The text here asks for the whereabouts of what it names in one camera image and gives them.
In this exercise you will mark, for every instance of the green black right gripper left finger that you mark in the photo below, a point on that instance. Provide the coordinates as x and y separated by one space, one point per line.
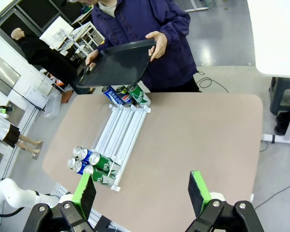
83 193

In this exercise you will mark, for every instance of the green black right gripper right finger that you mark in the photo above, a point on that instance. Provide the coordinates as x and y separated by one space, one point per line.
198 193

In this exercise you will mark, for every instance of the green Chilsung cider can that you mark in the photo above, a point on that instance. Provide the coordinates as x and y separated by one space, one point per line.
104 162
139 95
104 180

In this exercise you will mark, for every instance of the black plastic tray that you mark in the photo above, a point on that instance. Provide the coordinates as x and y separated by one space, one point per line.
116 65

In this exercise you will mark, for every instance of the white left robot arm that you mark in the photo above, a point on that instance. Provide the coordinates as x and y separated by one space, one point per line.
14 193

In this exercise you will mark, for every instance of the person's left forearm purple sleeve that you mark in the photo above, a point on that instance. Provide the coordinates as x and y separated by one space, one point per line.
177 31

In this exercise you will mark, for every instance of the person's right forearm purple sleeve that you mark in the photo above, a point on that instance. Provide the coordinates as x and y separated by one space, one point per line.
104 44

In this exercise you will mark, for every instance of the person in purple jacket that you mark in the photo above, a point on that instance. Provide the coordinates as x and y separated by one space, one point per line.
145 19

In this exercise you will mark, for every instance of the person's right hand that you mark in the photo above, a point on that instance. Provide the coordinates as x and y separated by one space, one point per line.
91 58

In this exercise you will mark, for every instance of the person's left hand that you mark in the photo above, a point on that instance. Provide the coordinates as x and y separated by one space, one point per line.
160 46

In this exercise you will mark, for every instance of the blue Pocari Sweat can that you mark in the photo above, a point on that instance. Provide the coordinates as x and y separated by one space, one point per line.
78 166
84 154
113 95

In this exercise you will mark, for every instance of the clear plastic bag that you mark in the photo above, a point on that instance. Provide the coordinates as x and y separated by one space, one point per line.
52 106

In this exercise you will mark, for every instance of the mannequin in white shirt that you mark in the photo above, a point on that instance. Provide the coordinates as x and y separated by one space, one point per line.
4 130

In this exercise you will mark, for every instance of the grey stool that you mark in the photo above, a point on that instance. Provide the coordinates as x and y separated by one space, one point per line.
282 89

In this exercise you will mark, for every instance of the mannequin in black garment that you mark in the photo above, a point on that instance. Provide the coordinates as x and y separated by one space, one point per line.
43 58

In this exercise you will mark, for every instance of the white shelf cart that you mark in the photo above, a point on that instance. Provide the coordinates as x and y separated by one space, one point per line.
65 36

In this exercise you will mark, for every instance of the large white table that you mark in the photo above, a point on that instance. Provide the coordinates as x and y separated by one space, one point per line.
275 36

